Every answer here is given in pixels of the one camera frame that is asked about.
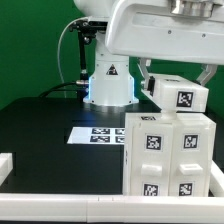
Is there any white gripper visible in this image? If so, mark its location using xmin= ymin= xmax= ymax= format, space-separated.
xmin=105 ymin=0 xmax=224 ymax=95

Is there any small white tagged box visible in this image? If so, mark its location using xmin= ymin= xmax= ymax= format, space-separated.
xmin=142 ymin=74 xmax=209 ymax=113

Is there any white door panel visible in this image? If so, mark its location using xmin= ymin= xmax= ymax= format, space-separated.
xmin=130 ymin=124 xmax=173 ymax=196
xmin=169 ymin=121 xmax=216 ymax=197

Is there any white cabinet body box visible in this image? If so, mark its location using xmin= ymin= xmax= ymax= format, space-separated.
xmin=123 ymin=113 xmax=216 ymax=197

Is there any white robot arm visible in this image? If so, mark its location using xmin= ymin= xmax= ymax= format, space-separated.
xmin=73 ymin=0 xmax=224 ymax=112

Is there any white base tag sheet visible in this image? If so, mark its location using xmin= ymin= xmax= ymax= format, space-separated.
xmin=67 ymin=127 xmax=125 ymax=145

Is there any black camera on stand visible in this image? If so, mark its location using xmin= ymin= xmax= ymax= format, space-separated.
xmin=69 ymin=16 xmax=109 ymax=88

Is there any white camera cable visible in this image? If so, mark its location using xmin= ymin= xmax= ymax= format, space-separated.
xmin=56 ymin=16 xmax=90 ymax=84

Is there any white right fence rail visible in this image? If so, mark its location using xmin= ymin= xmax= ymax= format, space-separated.
xmin=210 ymin=162 xmax=224 ymax=197

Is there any white fence rail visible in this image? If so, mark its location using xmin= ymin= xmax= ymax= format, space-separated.
xmin=210 ymin=162 xmax=224 ymax=197
xmin=0 ymin=194 xmax=224 ymax=224
xmin=0 ymin=153 xmax=13 ymax=186

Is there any white left fence rail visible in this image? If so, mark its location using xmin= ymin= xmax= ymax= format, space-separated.
xmin=0 ymin=153 xmax=13 ymax=186

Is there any white front fence rail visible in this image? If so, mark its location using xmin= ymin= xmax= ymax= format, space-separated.
xmin=0 ymin=194 xmax=224 ymax=224

